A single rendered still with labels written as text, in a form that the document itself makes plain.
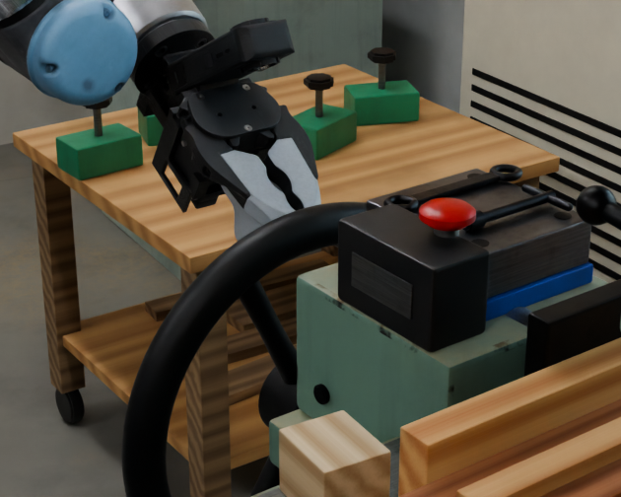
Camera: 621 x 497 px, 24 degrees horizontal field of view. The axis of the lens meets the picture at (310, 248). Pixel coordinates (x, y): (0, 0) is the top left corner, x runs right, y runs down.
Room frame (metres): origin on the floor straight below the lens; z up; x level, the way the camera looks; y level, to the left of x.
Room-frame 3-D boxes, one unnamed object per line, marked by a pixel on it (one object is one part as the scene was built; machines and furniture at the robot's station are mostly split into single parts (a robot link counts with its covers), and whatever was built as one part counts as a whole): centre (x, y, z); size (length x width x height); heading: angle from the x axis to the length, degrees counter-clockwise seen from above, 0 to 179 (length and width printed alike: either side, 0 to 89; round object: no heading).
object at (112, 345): (2.10, 0.05, 0.32); 0.66 x 0.57 x 0.64; 124
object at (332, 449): (0.60, -0.01, 0.92); 0.05 x 0.04 x 0.04; 30
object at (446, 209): (0.69, -0.07, 1.02); 0.03 x 0.03 x 0.01
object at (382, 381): (0.73, -0.09, 0.91); 0.15 x 0.14 x 0.09; 126
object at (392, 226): (0.73, -0.08, 0.99); 0.13 x 0.11 x 0.06; 126
